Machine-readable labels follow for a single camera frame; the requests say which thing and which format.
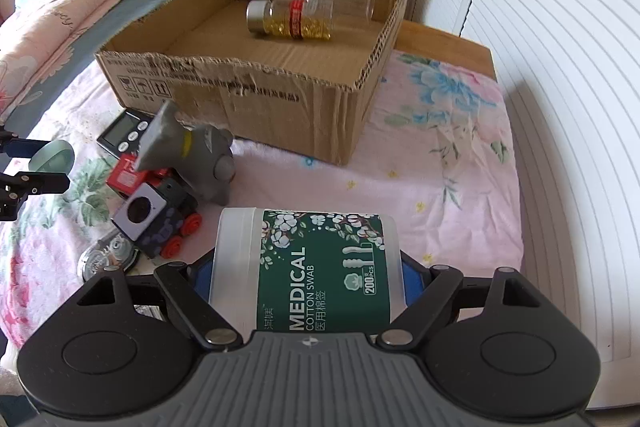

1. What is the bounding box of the grey toy animal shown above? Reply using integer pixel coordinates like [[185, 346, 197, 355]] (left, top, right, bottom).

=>
[[135, 99, 236, 205]]

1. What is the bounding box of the silver cap capsule bottle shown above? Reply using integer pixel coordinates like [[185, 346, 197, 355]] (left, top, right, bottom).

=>
[[246, 0, 335, 42]]

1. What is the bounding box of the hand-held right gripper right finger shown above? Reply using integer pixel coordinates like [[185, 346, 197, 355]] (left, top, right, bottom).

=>
[[376, 257, 538, 349]]

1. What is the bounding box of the black digital timer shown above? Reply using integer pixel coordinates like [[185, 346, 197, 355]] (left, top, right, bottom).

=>
[[96, 109, 153, 158]]

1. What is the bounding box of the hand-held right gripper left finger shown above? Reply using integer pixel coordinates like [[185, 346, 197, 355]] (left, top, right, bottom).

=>
[[77, 252, 240, 350]]

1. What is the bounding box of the pink floral quilt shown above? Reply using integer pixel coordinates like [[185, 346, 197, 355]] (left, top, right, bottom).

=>
[[0, 0, 168, 118]]

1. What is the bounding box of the green label cotton swab container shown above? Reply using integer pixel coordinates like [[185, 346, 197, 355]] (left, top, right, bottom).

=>
[[209, 207, 407, 334]]

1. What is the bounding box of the round clear plastic case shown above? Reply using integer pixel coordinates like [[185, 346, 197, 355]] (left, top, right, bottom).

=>
[[77, 234, 138, 281]]

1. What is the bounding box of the cardboard box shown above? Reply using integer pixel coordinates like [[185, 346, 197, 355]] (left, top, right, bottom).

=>
[[95, 0, 411, 166]]

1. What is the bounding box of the white louvered wardrobe door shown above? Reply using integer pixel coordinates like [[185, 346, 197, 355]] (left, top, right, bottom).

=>
[[405, 0, 640, 410]]

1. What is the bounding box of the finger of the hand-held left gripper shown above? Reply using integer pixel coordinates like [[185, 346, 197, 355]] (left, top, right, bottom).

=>
[[0, 130, 47, 158], [0, 173, 68, 222]]

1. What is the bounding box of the dark blue toy train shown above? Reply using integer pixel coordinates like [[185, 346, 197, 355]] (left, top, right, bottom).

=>
[[111, 177, 203, 260]]

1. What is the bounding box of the mint green round object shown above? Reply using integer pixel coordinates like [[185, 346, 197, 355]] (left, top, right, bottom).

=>
[[28, 140, 76, 174]]

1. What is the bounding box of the red toy train car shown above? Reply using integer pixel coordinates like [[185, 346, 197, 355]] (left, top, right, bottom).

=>
[[106, 153, 171, 198]]

